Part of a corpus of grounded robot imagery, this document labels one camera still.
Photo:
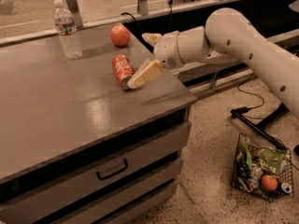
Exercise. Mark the grey drawer cabinet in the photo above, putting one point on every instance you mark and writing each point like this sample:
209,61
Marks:
61,121

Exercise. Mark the orange soda can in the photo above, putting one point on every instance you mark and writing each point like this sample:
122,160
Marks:
123,70

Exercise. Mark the clear plastic water bottle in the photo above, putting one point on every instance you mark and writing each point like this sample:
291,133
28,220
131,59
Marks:
67,31

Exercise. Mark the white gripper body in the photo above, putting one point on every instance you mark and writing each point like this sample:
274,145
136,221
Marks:
165,50

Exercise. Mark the blue can in basket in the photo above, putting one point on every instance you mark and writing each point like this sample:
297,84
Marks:
284,188

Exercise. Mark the red apple on counter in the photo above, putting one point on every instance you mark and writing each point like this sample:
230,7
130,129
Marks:
120,35

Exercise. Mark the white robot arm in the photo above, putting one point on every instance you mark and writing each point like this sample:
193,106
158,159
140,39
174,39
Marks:
226,37

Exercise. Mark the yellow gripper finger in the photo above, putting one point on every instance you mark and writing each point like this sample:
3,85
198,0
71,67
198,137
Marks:
148,71
151,39

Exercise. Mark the black wire basket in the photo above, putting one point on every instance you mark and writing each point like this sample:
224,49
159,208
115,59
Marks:
247,173

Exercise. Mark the black drawer handle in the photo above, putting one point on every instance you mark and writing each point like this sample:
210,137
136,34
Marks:
115,170

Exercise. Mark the green snack bag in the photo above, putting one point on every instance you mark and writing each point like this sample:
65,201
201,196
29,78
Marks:
270,160

